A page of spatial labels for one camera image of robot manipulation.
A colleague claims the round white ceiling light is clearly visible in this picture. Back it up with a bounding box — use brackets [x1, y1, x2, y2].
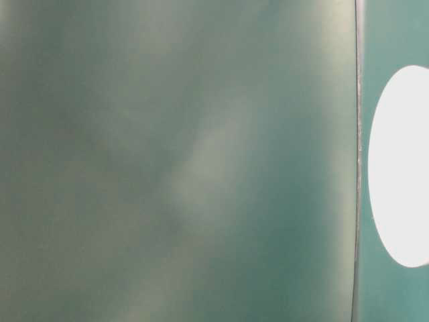
[368, 65, 428, 268]

